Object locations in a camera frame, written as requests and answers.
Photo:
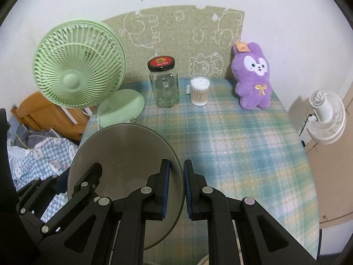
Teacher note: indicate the purple plush toy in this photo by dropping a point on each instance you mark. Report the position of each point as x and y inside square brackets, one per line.
[252, 88]

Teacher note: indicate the wooden chair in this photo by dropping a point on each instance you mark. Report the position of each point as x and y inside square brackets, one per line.
[35, 110]

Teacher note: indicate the green printed wall mat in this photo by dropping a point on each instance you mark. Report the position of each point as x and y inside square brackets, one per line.
[171, 33]

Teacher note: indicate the white standing fan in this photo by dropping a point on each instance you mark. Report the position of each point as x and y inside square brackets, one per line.
[322, 113]

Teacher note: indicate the large floral ceramic bowl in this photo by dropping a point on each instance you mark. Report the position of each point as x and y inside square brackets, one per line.
[124, 149]

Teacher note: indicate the blue checked printed blanket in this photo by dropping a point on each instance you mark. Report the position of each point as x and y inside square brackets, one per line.
[41, 154]

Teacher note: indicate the cotton swab container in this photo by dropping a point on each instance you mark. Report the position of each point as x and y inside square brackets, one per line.
[200, 93]

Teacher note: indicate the green desk fan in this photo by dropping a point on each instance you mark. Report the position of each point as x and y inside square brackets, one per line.
[71, 80]

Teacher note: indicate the glass jar with black lid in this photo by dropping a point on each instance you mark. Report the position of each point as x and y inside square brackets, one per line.
[164, 88]

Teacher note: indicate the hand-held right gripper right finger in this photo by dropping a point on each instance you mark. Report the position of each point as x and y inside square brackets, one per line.
[188, 187]

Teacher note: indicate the beige board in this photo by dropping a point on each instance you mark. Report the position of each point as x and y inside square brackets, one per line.
[331, 185]

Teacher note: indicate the grey blue striped cloth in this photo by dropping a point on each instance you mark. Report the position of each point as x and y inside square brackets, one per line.
[22, 135]

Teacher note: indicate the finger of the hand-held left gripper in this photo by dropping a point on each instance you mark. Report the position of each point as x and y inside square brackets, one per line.
[88, 176]
[30, 193]

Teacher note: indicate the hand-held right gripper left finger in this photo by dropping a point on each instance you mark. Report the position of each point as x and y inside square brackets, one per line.
[166, 187]

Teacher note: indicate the plaid tablecloth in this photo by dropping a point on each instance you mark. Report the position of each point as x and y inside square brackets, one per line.
[234, 157]

